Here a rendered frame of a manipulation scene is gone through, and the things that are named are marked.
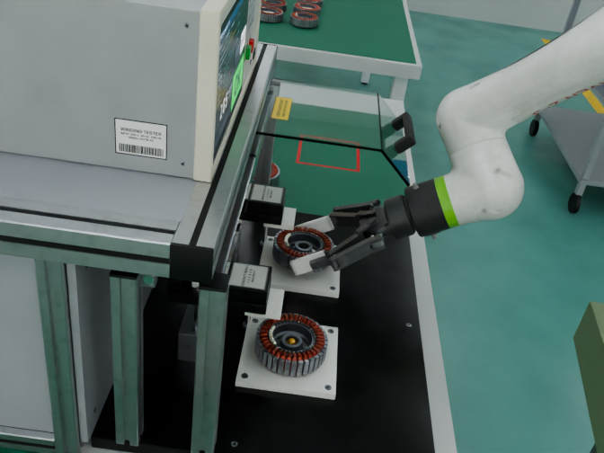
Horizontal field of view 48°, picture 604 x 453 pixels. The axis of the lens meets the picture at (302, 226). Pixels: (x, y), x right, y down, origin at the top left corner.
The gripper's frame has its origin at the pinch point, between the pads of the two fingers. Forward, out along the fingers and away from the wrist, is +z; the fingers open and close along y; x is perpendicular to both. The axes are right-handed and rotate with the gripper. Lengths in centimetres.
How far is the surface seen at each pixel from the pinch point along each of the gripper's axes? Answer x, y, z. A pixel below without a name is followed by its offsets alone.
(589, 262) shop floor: -130, 140, -64
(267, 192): 12.8, 0.0, 1.7
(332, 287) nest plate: -6.2, -6.0, -3.2
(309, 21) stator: 3, 158, 9
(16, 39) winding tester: 55, -33, 8
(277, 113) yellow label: 25.3, 1.5, -5.7
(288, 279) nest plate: -2.2, -5.8, 3.7
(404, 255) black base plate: -14.2, 9.3, -14.8
